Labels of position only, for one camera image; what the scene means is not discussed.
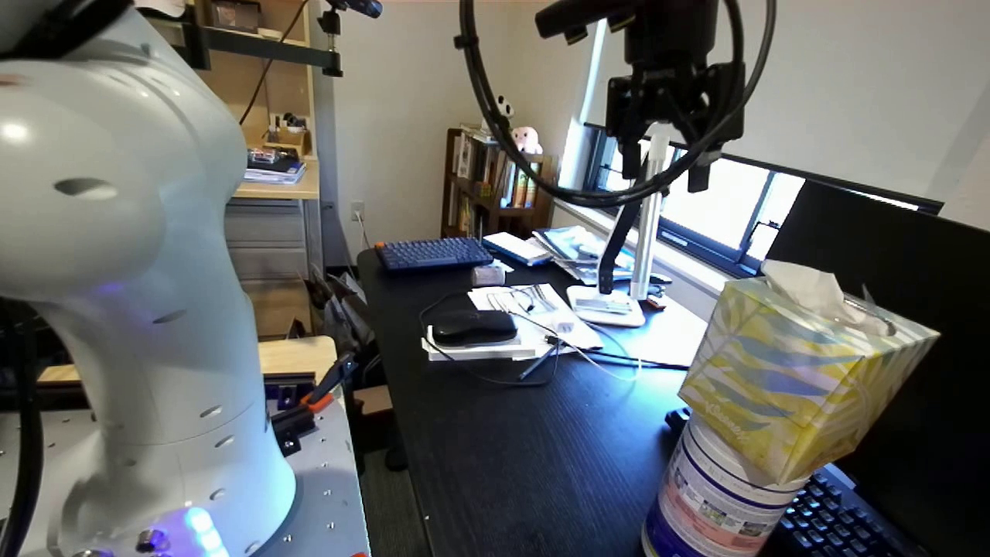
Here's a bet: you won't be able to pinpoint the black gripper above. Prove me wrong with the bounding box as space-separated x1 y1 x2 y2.
604 39 749 198

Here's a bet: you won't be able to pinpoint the yellow patterned tissue box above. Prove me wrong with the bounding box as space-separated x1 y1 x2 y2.
675 258 944 488

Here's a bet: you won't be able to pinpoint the small white box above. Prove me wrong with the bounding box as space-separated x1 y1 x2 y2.
471 259 515 287

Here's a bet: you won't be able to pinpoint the white wipes bottle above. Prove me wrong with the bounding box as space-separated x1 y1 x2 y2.
636 412 813 557

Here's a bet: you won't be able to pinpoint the white monitor on stand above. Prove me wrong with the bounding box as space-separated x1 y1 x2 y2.
564 120 675 331

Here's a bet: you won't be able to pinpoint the black framed window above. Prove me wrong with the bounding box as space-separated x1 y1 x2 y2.
577 120 947 286

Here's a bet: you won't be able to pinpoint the open magazine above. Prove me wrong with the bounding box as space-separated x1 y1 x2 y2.
529 224 675 292

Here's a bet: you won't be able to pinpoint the pink plush toy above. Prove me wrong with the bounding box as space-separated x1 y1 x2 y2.
508 125 544 159

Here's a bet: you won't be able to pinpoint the large white paper sheet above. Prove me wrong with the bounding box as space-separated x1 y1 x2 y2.
607 295 715 375

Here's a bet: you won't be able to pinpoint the stack of white books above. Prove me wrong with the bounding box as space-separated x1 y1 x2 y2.
481 230 554 269

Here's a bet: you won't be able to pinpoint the small wooden bookshelf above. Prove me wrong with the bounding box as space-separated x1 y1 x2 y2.
440 125 559 241

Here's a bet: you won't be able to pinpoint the printed white papers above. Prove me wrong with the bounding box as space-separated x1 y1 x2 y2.
464 282 604 354

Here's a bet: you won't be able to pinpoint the white roller blind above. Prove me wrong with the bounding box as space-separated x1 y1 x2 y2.
554 0 990 236

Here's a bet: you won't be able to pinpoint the black wallet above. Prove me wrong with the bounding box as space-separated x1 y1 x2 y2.
429 308 519 349

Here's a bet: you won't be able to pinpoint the large black monitor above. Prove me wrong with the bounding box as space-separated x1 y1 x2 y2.
762 180 990 557

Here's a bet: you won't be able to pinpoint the grey metal pole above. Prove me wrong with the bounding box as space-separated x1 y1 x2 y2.
310 8 353 273

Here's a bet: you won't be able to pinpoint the blue book stack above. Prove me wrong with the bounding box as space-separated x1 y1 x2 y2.
242 147 310 190

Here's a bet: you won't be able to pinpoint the tall wooden shelf unit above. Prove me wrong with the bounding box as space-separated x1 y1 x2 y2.
135 0 321 205

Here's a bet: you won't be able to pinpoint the black keyboard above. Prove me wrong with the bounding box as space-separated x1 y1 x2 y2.
661 402 915 557

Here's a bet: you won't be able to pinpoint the white drawer cabinet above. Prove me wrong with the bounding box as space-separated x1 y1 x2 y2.
224 195 312 287

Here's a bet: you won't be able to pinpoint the light wooden board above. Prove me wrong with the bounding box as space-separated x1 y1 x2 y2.
33 334 341 390

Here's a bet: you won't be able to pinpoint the black mounting bar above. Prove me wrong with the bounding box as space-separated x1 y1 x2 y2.
142 8 345 82

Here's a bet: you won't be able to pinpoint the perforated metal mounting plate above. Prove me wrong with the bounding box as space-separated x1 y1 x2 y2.
0 398 373 557

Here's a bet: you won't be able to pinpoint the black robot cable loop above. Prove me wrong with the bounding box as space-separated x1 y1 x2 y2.
454 0 779 212

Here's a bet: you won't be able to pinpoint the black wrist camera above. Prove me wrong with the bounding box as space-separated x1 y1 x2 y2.
532 0 643 46

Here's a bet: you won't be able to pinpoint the black camera on pole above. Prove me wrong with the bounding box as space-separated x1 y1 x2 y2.
316 0 386 38

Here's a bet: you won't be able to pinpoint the red and black cable bundle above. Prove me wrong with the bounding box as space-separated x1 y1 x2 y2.
263 349 363 459

